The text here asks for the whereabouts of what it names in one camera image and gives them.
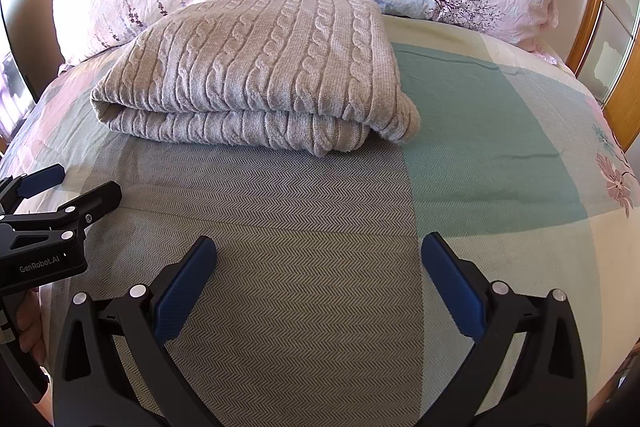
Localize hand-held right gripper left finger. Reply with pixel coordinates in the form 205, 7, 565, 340
52, 235, 236, 427

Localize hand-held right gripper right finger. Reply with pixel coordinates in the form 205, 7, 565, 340
415, 232, 588, 427

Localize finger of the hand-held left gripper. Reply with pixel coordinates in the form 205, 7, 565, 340
0, 181, 123, 254
0, 163, 66, 214

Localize beige cable-knit blanket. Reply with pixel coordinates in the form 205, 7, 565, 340
90, 0, 422, 158

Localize person's left hand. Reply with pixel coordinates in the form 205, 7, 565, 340
19, 289, 49, 369

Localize patchwork bed sheet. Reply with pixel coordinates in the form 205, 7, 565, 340
0, 14, 640, 427

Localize wooden headboard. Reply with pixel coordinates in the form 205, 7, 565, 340
565, 0, 640, 154

